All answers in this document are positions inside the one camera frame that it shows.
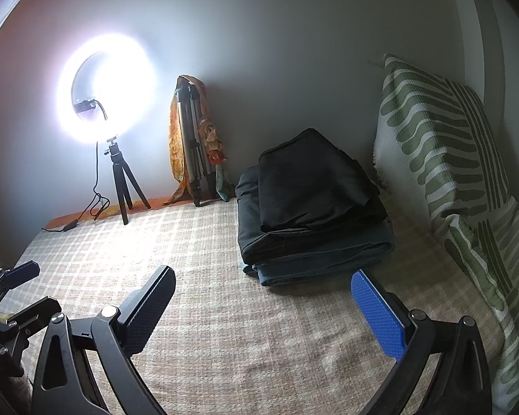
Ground ring light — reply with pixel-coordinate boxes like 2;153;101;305
57;32;157;144

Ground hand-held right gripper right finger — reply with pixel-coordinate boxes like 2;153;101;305
351;268;491;415

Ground orange bed sheet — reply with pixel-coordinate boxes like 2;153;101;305
43;196;178;230

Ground folded silver tripod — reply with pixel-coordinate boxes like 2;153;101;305
176;80;212;207

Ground black power cable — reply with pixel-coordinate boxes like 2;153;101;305
47;140;109;232

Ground folded blue jeans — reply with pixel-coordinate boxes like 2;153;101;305
242;225;396;287

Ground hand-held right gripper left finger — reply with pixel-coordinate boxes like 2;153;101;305
30;265;176;415

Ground black pants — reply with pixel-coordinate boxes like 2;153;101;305
257;128;388;234

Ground black phone holder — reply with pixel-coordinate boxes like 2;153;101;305
72;99;111;122

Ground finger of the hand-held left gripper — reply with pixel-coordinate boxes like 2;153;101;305
0;260;41;299
6;296;64;338

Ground orange patterned scarf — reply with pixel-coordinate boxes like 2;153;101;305
161;75;236;207

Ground folded dark grey pants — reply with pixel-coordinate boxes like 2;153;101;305
235;166;394;264

